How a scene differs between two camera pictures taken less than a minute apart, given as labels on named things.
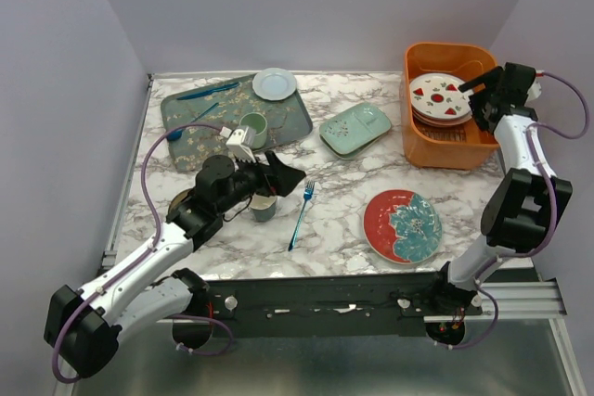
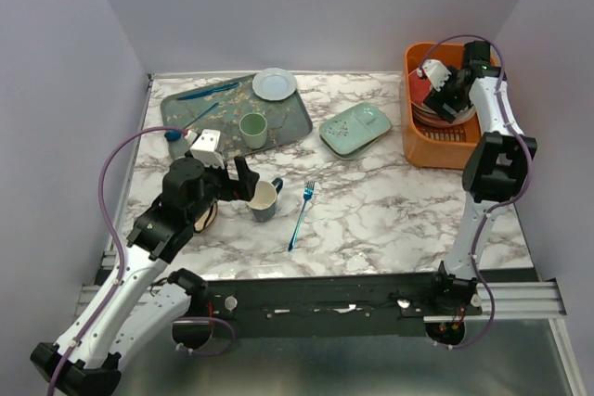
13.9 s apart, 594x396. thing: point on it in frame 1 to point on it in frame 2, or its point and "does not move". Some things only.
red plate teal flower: (402, 226) to (419, 86)
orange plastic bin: (463, 146) does not move
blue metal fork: (309, 186) does not move
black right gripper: (490, 80) to (435, 99)
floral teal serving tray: (192, 121) does not move
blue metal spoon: (174, 135) does not move
